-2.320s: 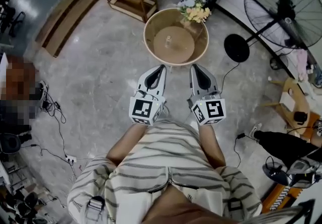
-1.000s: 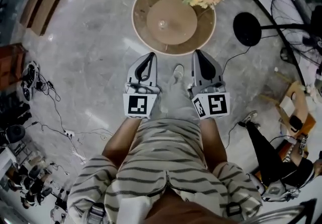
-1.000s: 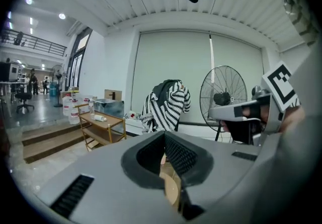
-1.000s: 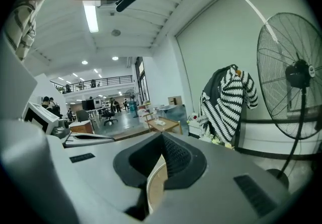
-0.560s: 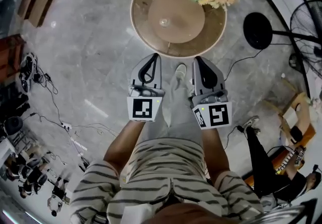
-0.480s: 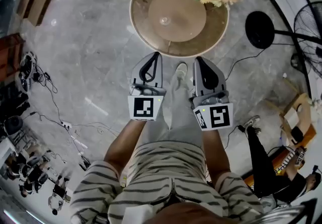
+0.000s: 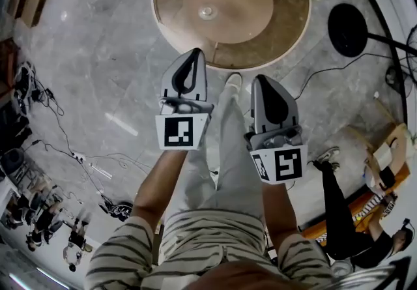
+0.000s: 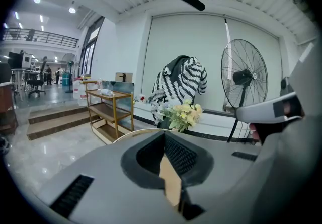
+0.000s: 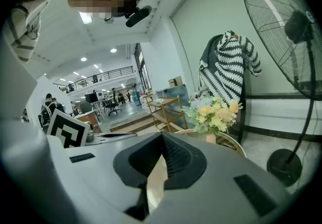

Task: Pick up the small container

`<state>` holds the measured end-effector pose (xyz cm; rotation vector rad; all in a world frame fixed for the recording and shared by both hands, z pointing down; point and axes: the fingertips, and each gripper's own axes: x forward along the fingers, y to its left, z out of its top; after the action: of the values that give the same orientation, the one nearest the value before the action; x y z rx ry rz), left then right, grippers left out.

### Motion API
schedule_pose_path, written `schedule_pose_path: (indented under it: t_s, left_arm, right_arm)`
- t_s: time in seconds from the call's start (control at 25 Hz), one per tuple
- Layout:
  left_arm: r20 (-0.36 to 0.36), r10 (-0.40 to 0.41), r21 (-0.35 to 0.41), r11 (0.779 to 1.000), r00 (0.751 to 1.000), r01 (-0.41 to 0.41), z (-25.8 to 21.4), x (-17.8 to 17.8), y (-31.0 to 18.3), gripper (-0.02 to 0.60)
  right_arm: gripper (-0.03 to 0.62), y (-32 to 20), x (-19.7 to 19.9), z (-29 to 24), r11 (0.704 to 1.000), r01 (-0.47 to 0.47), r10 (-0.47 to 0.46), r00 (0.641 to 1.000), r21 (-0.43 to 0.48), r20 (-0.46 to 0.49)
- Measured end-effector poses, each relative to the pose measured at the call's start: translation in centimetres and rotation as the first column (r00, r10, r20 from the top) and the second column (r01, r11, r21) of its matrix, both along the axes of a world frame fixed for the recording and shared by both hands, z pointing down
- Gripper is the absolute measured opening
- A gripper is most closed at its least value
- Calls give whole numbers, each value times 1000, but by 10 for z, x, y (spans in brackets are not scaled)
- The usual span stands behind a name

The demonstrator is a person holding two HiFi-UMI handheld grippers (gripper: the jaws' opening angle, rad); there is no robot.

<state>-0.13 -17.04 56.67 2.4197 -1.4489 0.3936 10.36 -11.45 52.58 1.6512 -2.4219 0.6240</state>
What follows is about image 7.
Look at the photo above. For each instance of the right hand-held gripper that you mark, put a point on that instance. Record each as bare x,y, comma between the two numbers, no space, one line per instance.
288,165

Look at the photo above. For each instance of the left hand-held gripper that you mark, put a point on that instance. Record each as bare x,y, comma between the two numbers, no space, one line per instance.
177,132

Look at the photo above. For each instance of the person's left forearm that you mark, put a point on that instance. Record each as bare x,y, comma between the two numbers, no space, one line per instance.
156,184

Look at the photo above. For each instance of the person's right forearm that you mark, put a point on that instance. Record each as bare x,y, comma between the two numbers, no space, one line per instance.
280,210

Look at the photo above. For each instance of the person's right white shoe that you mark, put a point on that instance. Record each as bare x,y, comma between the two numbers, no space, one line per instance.
233,83

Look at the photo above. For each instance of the person's grey trousers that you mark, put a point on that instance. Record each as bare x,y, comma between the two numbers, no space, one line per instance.
234,158

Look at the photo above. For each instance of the small white box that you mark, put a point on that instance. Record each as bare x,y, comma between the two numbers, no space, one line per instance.
381,155

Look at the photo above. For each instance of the small black round device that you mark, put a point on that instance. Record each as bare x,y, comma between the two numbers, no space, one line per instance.
395,76

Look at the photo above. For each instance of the orange wooden bench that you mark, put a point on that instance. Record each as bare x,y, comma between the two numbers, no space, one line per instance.
312,231

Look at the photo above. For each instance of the white power strip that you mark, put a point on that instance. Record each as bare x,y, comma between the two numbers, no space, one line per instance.
79,156

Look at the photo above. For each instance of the light wooden chair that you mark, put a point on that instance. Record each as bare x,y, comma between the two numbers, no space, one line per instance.
399,142

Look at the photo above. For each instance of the black white striped cushion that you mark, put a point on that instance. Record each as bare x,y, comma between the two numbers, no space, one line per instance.
368,208

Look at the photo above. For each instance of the person's striped beige shirt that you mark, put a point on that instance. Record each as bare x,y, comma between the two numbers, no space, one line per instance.
202,236

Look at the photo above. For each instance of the grey white handheld device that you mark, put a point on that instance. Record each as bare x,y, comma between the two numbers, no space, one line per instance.
24,80

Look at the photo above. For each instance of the brown wooden cabinet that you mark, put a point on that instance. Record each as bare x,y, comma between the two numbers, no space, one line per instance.
8,64

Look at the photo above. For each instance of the black pedestal fan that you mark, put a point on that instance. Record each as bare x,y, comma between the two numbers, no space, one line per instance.
347,29

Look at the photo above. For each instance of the black camera equipment pile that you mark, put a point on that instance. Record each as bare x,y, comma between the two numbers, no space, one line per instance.
13,125

